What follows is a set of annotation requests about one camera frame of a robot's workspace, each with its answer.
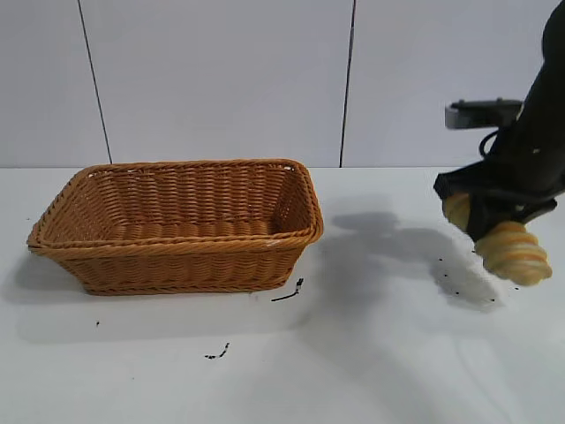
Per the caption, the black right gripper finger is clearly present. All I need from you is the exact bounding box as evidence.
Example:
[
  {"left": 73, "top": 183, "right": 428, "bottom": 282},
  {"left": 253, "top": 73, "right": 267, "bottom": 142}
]
[
  {"left": 433, "top": 170, "right": 476, "bottom": 201},
  {"left": 466, "top": 193, "right": 505, "bottom": 242}
]

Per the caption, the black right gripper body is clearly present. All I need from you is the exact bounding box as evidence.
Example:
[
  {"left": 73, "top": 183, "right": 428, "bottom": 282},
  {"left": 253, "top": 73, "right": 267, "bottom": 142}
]
[{"left": 472, "top": 158, "right": 558, "bottom": 223}]

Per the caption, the long striped bread roll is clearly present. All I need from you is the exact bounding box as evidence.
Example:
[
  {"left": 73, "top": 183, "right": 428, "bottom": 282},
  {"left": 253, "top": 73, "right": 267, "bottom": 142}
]
[{"left": 442, "top": 192, "right": 554, "bottom": 288}]

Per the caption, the brown woven wicker basket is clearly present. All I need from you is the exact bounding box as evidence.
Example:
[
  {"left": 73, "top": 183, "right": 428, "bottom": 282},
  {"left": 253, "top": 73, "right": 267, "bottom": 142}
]
[{"left": 26, "top": 158, "right": 326, "bottom": 296}]

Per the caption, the black camera cable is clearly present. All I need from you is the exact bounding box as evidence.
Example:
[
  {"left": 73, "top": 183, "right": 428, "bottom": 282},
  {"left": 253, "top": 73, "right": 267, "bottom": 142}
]
[{"left": 478, "top": 128, "right": 502, "bottom": 161}]

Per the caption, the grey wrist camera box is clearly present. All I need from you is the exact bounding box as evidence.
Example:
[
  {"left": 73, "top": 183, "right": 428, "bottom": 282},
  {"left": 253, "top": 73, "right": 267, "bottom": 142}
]
[{"left": 444, "top": 99, "right": 524, "bottom": 131}]

